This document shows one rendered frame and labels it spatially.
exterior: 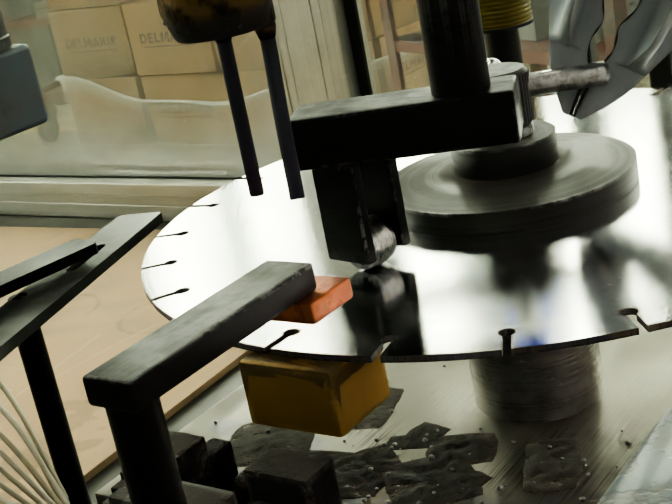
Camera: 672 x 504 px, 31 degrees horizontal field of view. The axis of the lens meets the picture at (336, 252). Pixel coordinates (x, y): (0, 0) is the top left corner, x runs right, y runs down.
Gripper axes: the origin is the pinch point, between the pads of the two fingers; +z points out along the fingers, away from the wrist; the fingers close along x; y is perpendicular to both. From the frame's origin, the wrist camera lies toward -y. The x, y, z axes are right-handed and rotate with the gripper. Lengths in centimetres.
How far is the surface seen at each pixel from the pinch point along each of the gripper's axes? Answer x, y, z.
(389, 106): -6.4, 10.7, 2.9
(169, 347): -8.5, 21.5, 10.8
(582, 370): 4.8, 1.3, 11.4
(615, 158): 2.4, 1.8, 2.2
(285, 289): -6.6, 17.1, 9.0
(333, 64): -21, -56, 8
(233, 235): -11.8, 2.3, 11.7
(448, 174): -4.0, 1.5, 5.6
